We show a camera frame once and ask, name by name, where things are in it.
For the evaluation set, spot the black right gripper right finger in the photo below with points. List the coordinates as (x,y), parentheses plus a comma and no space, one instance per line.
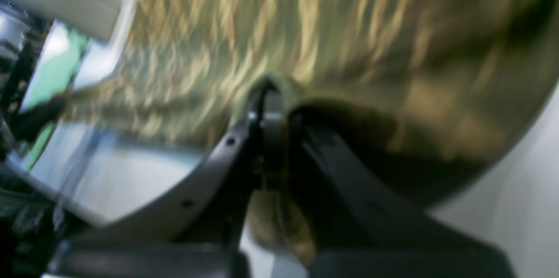
(358,223)

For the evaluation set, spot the camouflage T-shirt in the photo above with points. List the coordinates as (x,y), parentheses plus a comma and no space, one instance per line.
(453,81)

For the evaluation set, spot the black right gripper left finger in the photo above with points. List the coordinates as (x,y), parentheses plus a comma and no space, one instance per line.
(235,161)

